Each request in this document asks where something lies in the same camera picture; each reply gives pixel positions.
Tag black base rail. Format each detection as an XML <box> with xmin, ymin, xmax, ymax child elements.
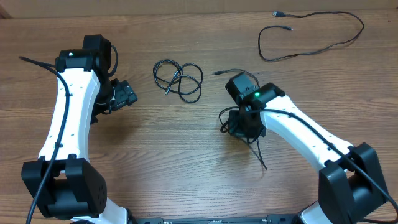
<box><xmin>134</xmin><ymin>214</ymin><xmax>304</xmax><ymax>224</ymax></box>

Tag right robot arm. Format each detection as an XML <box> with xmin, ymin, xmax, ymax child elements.
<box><xmin>220</xmin><ymin>73</ymin><xmax>397</xmax><ymax>223</ymax></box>

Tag long black USB cable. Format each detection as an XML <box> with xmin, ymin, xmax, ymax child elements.
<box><xmin>257</xmin><ymin>11</ymin><xmax>364</xmax><ymax>63</ymax></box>

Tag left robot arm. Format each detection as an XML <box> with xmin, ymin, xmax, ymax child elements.
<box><xmin>21</xmin><ymin>34</ymin><xmax>137</xmax><ymax>223</ymax></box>

